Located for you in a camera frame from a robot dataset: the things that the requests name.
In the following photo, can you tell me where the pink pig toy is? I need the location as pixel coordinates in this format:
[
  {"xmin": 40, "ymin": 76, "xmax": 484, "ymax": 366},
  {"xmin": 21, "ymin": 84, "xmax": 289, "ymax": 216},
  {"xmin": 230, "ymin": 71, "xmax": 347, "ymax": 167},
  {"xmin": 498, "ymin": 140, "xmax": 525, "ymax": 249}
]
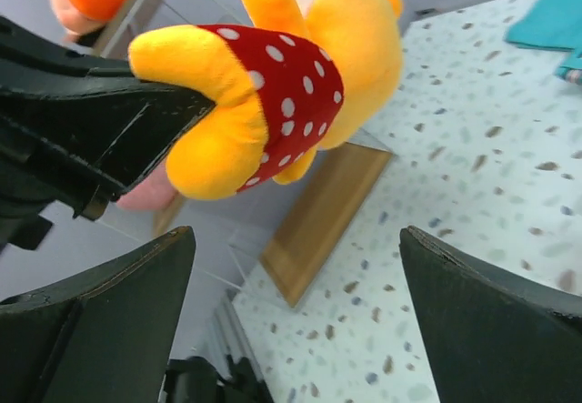
[{"xmin": 116, "ymin": 161, "xmax": 178, "ymax": 211}]

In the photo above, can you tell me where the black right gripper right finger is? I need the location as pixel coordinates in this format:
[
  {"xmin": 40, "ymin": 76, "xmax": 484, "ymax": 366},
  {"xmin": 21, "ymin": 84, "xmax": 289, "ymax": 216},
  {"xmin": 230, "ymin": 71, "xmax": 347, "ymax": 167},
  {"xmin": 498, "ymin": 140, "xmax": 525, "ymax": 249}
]
[{"xmin": 399, "ymin": 226, "xmax": 581, "ymax": 403}]

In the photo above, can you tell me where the folded teal cloth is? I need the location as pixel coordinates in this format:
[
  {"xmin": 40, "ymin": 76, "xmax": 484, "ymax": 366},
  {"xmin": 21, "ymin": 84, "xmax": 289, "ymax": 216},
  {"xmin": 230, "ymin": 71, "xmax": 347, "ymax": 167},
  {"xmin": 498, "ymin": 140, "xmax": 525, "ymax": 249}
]
[{"xmin": 505, "ymin": 0, "xmax": 581, "ymax": 85}]

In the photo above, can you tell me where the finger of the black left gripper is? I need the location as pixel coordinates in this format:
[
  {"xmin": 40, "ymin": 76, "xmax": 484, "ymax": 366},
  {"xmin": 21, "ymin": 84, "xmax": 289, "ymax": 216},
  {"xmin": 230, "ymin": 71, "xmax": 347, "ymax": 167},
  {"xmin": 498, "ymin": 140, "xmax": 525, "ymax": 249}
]
[{"xmin": 0, "ymin": 15, "xmax": 217, "ymax": 222}]

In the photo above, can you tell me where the white wire wooden shelf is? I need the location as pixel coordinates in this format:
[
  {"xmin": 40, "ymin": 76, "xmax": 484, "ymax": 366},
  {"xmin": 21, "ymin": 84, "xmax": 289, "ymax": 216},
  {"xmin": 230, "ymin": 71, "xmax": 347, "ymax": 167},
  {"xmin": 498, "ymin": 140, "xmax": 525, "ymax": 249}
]
[{"xmin": 58, "ymin": 0, "xmax": 395, "ymax": 308}]

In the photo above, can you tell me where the orange bear polka dress front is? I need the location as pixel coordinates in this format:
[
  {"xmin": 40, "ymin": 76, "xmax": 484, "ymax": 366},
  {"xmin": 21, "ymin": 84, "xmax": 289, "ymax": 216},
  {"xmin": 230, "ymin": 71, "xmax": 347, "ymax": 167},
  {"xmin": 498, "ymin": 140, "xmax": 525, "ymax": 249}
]
[{"xmin": 126, "ymin": 0, "xmax": 406, "ymax": 202}]

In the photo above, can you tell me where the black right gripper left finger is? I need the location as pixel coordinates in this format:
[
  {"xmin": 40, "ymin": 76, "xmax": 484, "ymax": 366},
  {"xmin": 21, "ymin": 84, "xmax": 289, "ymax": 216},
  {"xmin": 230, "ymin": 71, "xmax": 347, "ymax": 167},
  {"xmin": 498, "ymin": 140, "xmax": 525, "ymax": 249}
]
[{"xmin": 1, "ymin": 227, "xmax": 196, "ymax": 403}]

